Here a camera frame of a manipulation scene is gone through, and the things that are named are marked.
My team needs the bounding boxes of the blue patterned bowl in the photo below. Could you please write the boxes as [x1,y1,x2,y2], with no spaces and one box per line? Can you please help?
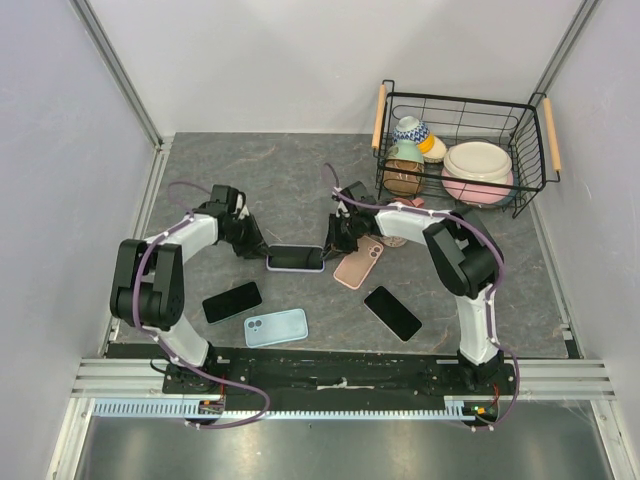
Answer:
[392,116,431,144]

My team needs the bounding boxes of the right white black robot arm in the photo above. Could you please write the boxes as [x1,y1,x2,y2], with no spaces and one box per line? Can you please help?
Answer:
[324,202,504,394]

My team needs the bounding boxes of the light blue phone case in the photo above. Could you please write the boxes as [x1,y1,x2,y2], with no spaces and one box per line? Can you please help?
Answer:
[244,309,308,348]

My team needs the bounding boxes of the teal-edged black phone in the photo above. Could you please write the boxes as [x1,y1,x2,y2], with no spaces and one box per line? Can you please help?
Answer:
[202,281,262,324]

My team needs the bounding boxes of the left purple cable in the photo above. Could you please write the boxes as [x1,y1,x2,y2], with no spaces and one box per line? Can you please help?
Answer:
[130,180,274,432]

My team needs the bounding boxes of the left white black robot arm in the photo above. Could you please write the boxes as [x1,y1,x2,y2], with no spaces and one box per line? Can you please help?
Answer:
[110,207,267,393]

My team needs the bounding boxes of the pink bowl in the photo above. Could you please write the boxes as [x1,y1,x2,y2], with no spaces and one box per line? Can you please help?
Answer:
[442,174,515,207]

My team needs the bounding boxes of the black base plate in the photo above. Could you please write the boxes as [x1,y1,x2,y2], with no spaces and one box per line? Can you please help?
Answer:
[162,348,516,409]

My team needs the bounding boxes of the pink phone case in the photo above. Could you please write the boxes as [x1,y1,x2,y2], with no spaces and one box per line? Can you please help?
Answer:
[333,236,384,290]

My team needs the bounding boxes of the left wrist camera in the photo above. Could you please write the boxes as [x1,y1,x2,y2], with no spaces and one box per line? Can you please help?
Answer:
[207,184,246,217]

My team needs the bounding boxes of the yellow white bowl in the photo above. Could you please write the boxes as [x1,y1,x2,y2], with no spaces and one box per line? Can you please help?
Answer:
[419,135,448,164]

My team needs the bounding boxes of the white-edged black phone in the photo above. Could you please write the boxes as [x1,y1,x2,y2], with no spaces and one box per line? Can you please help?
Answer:
[364,286,422,342]

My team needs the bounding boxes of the cream plate stack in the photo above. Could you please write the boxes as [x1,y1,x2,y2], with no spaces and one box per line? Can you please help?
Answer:
[444,141,512,184]

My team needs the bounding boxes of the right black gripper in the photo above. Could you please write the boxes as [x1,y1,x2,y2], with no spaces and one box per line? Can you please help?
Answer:
[320,213,362,261]

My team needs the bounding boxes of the pink speckled mug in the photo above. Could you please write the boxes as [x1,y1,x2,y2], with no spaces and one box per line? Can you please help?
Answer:
[380,197,425,248]

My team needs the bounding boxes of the black wire dish basket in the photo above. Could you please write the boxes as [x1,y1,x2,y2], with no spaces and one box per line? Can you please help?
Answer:
[372,79,562,216]

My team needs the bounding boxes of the green brown bowl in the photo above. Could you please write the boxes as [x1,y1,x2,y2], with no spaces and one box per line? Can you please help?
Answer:
[383,139,424,196]

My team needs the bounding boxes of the light blue cable duct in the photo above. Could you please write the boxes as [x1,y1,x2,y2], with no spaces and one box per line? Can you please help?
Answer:
[92,398,476,421]

